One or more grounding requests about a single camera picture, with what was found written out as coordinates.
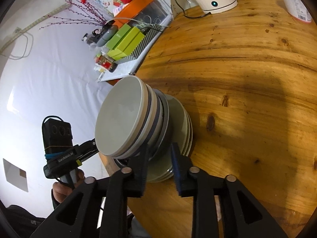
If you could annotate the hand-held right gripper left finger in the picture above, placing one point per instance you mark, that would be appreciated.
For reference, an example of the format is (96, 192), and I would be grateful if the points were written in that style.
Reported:
(141, 168)

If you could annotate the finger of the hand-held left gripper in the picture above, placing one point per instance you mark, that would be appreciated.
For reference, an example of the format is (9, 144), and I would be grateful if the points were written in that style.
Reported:
(86, 148)

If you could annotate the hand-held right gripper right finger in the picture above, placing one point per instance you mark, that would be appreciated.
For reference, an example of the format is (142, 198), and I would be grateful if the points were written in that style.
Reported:
(177, 173)

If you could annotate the white bowl with blue stripe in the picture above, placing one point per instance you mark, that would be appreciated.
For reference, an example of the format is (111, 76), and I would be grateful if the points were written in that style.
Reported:
(154, 114)
(118, 119)

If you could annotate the stainless steel bowl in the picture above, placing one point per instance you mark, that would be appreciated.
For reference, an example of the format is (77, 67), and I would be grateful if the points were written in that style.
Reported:
(165, 114)

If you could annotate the person's left forearm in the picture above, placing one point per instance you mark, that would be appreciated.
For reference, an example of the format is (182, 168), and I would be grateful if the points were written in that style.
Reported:
(29, 218)

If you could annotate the person's left hand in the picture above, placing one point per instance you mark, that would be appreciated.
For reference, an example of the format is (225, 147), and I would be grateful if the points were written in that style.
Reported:
(60, 193)

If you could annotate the white paper sheet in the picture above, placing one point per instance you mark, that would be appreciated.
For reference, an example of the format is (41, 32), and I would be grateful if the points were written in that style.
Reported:
(14, 174)

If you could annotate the white side cabinet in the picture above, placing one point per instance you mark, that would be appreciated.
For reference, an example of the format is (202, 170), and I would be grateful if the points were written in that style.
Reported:
(121, 72)

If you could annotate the small clear bottle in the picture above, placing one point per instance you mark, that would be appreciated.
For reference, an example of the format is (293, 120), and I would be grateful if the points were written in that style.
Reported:
(88, 38)

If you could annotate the grey oval gadget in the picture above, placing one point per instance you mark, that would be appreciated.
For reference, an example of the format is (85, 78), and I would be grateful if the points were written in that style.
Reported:
(106, 36)

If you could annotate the light green box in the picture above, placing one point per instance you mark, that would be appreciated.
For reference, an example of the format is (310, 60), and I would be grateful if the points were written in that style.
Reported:
(131, 42)

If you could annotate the dark green box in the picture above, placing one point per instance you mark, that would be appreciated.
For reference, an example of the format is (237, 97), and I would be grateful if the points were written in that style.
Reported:
(118, 37)

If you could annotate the chevron patterned tray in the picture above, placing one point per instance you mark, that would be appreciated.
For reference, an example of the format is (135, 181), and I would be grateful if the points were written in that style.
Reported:
(143, 47)

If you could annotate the purple dried branches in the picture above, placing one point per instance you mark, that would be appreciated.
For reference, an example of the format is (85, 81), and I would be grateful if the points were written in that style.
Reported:
(99, 21)

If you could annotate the clear storage box orange lid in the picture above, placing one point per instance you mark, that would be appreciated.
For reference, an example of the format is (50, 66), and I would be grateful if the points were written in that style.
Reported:
(136, 5)

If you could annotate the white plastic tub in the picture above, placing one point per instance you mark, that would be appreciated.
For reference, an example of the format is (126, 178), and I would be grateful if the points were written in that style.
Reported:
(297, 7)

